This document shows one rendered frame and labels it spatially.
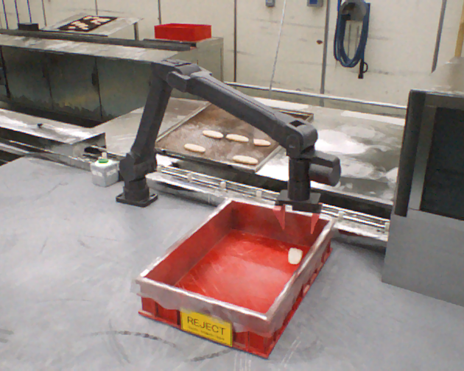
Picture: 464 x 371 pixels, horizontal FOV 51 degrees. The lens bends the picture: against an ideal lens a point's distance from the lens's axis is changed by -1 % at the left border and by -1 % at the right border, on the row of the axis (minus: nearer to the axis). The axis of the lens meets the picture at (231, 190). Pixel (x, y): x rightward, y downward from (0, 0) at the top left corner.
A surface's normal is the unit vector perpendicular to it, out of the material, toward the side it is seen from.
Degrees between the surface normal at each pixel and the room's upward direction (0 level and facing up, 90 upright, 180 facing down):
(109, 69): 90
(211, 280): 0
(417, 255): 90
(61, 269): 0
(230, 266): 0
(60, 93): 90
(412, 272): 90
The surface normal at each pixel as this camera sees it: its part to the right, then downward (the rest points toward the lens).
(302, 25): -0.53, 0.35
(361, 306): 0.00, -0.91
